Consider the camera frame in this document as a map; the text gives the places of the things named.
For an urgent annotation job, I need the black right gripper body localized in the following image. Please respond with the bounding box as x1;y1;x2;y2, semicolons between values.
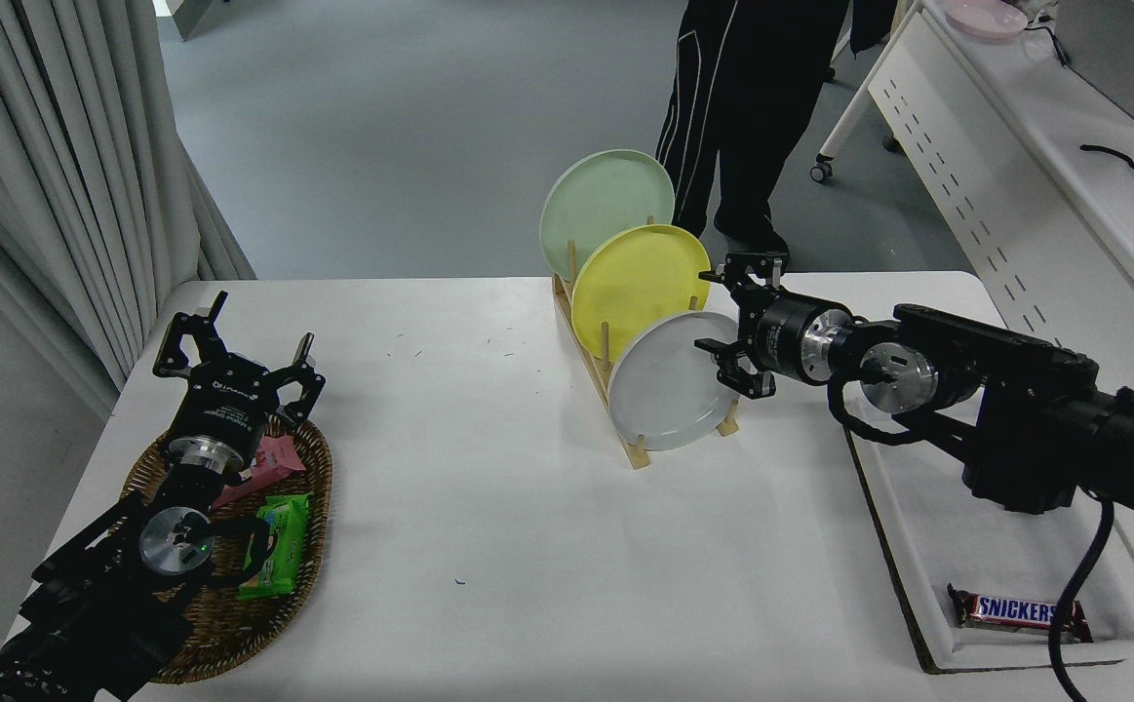
737;295;817;381

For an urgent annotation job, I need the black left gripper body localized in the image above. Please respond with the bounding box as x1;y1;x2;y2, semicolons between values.
169;356;285;457

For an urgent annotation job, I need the gray plate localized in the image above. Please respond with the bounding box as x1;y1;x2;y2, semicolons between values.
607;311;745;452

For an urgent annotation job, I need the yellow plate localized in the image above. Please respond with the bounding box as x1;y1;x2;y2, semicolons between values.
571;224;713;365

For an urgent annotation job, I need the wooden plate rack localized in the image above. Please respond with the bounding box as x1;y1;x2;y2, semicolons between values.
552;239;740;471

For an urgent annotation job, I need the pale green plate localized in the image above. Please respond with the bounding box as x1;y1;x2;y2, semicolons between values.
538;148;677;284

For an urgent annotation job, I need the pink plate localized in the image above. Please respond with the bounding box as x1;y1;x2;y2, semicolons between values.
945;0;1029;40

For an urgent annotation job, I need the pink snack pack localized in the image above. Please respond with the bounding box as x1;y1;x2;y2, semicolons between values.
208;434;307;511

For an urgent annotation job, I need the green snack pack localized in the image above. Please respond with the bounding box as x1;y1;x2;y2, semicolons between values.
238;493;311;600

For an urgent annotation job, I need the person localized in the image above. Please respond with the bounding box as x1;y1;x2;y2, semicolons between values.
656;0;855;271

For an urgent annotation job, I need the gray curtain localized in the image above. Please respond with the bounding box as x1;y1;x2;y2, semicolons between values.
0;0;257;420

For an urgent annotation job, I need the brown wicker basket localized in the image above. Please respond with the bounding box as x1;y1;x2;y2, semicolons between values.
121;414;333;684

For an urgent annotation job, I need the white tray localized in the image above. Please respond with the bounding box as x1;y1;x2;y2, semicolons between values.
841;390;1134;676

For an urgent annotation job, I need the black hanging garment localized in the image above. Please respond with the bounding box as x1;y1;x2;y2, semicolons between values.
851;0;901;57

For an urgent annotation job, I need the white perforated desk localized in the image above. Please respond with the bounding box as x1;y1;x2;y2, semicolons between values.
810;0;1134;410

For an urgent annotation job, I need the brown Snickers bar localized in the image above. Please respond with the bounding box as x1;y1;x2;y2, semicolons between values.
947;583;1094;644

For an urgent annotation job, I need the gray laptop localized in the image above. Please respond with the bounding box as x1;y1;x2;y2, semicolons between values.
1054;0;1134;133

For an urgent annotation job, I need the thin black cable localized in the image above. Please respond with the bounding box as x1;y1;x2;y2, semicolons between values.
1020;19;1072;67

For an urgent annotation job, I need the thick black cable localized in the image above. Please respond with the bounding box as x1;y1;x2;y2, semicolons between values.
1079;144;1134;181

